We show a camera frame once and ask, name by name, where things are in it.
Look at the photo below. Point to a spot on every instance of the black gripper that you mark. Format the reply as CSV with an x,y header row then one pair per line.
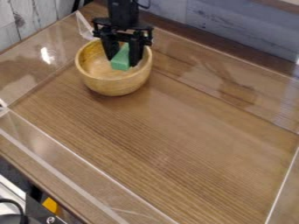
x,y
123,18

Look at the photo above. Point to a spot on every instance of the green rectangular block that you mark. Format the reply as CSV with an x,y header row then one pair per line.
x,y
121,61

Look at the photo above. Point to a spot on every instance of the brown wooden bowl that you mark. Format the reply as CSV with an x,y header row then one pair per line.
x,y
102,78

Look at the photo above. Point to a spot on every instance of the clear acrylic corner bracket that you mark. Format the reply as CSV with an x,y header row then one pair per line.
x,y
85,27

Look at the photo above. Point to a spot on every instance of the clear acrylic tray wall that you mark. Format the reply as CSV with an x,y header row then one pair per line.
x,y
94,196

